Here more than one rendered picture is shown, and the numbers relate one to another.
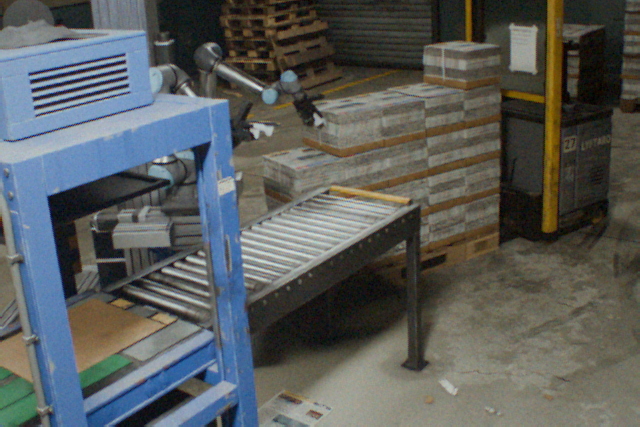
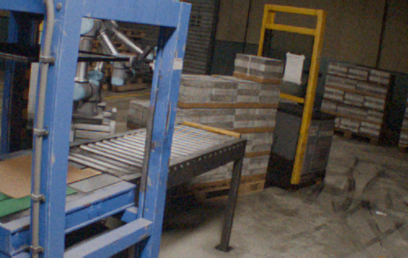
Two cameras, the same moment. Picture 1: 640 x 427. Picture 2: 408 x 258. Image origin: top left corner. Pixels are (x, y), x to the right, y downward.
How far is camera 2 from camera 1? 0.78 m
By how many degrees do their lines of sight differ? 14
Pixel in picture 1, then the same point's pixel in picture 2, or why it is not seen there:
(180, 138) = (162, 15)
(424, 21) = (201, 63)
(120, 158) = (129, 11)
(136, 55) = not seen: outside the picture
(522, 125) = (285, 116)
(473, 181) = (256, 143)
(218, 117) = (184, 12)
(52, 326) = (60, 125)
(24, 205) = (68, 15)
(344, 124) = (190, 86)
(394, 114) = (220, 87)
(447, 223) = not seen: hidden behind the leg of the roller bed
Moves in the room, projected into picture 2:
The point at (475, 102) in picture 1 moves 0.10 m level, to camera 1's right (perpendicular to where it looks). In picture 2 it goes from (266, 92) to (276, 94)
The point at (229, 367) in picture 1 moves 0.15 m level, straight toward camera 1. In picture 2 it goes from (148, 207) to (157, 222)
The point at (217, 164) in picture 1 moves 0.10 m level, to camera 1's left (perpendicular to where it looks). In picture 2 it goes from (176, 46) to (149, 42)
